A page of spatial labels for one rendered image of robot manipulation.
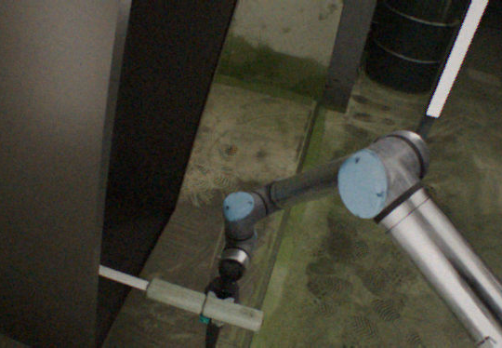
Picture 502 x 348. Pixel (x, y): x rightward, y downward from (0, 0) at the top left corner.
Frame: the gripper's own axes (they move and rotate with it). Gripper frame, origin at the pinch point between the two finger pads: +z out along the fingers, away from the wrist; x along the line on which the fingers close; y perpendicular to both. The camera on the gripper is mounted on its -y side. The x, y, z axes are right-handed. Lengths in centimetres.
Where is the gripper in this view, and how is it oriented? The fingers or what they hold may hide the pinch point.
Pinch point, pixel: (213, 317)
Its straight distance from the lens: 116.0
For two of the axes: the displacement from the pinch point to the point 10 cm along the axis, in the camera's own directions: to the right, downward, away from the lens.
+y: -2.0, 8.0, 5.7
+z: -2.1, 5.4, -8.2
